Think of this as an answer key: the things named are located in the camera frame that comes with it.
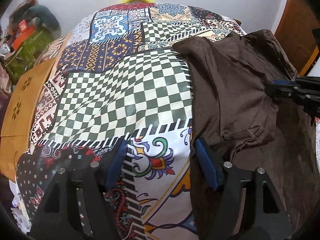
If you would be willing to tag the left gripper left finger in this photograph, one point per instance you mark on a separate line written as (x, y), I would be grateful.
(58, 214)

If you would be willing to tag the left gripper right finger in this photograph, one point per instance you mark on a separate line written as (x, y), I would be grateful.
(249, 206)

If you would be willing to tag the brown garment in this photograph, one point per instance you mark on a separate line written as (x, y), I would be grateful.
(234, 115)

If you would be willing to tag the brown wooden door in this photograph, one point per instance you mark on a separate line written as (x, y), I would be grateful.
(294, 34)

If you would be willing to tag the wooden folding lap table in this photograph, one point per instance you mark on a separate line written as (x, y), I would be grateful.
(19, 116)

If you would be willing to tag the patchwork patterned bedsheet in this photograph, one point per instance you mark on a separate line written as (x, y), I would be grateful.
(119, 77)

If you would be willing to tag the green patterned storage box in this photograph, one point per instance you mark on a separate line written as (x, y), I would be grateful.
(23, 59)

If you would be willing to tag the orange round lid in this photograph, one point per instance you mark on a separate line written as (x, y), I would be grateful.
(22, 37)

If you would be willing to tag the red small box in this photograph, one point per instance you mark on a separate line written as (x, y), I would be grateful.
(23, 26)

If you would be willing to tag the grey plush toy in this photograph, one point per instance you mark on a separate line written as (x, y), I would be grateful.
(44, 18)

